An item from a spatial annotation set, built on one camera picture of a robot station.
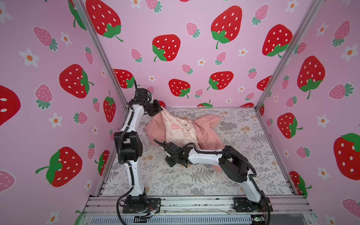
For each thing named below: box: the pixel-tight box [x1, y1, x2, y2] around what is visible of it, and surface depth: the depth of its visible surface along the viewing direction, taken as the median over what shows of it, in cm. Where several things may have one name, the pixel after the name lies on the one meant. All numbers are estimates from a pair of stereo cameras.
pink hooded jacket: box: [144, 107, 226, 173], surface depth 97 cm
